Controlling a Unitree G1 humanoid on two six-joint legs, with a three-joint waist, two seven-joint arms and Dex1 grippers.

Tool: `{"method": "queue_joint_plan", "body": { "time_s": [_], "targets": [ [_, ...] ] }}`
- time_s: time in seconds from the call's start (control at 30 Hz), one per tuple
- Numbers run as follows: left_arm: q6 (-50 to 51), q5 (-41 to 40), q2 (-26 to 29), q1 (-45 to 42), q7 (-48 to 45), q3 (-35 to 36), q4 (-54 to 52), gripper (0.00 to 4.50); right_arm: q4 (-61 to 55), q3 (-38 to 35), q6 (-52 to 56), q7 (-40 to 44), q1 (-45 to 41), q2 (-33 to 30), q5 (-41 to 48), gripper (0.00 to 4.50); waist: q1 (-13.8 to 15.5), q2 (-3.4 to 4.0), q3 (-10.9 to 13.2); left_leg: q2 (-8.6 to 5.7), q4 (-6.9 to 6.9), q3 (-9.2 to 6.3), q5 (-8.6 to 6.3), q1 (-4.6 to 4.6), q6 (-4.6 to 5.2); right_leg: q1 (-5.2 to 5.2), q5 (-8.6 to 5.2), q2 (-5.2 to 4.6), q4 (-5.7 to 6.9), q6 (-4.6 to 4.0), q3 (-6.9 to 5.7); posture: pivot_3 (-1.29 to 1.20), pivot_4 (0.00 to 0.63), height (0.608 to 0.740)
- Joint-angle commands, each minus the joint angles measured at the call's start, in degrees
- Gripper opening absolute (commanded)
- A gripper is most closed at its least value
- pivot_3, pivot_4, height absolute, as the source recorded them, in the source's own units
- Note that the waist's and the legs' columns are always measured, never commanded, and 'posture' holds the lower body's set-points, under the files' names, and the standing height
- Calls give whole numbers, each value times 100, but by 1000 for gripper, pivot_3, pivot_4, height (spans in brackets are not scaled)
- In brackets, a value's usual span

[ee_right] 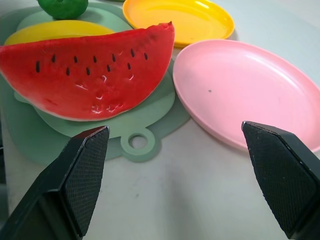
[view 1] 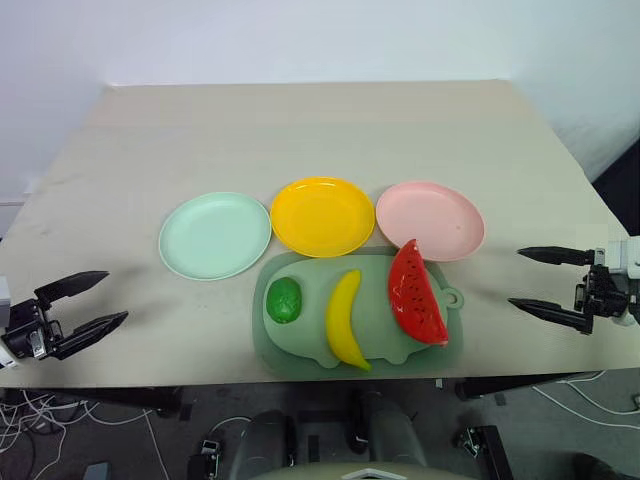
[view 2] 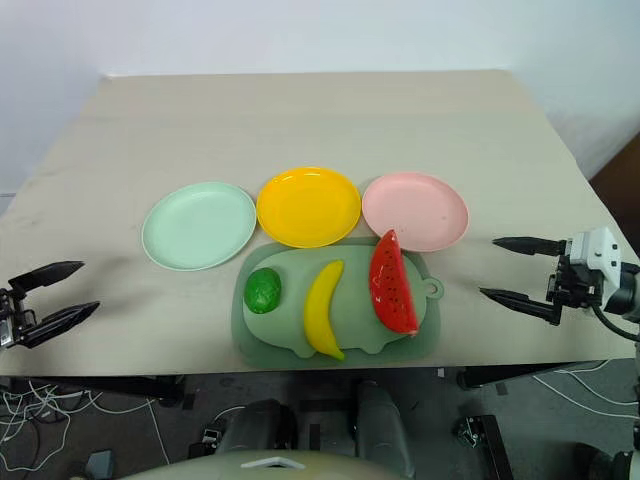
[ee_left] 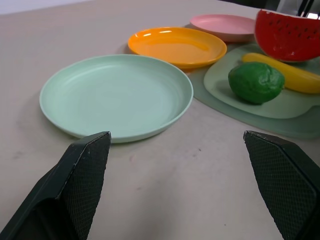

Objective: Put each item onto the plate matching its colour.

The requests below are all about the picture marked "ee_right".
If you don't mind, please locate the green round fruit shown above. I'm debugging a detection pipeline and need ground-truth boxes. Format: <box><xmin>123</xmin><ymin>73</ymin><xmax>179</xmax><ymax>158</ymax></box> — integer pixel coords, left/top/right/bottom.
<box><xmin>37</xmin><ymin>0</ymin><xmax>89</xmax><ymax>21</ymax></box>

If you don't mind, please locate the yellow plate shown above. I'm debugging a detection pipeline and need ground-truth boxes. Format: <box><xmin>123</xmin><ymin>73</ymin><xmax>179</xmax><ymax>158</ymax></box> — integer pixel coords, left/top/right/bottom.
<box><xmin>122</xmin><ymin>0</ymin><xmax>235</xmax><ymax>49</ymax></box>

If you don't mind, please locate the red watermelon slice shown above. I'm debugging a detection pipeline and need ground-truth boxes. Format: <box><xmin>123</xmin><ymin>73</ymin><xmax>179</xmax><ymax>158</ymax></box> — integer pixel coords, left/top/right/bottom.
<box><xmin>0</xmin><ymin>21</ymin><xmax>176</xmax><ymax>123</ymax></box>

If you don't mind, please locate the pink plate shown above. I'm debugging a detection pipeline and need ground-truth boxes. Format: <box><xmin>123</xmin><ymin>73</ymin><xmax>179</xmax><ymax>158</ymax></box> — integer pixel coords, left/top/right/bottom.
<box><xmin>172</xmin><ymin>39</ymin><xmax>320</xmax><ymax>153</ymax></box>

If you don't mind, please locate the green cutting board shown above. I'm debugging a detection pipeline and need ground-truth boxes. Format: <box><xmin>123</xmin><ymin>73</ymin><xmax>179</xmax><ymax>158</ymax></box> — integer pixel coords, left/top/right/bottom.
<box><xmin>0</xmin><ymin>1</ymin><xmax>192</xmax><ymax>166</ymax></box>

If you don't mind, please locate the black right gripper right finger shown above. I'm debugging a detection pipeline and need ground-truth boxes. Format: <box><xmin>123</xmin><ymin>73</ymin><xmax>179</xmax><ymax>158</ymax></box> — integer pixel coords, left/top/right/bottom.
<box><xmin>241</xmin><ymin>120</ymin><xmax>320</xmax><ymax>240</ymax></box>

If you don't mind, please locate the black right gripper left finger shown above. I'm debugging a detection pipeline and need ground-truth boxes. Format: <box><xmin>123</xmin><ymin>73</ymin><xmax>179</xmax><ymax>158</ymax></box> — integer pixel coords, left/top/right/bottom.
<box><xmin>0</xmin><ymin>125</ymin><xmax>111</xmax><ymax>240</ymax></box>

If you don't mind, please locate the yellow banana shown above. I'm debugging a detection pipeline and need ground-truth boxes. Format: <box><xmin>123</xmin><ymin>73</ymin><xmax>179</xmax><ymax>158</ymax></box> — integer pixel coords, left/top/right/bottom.
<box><xmin>4</xmin><ymin>19</ymin><xmax>116</xmax><ymax>46</ymax></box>

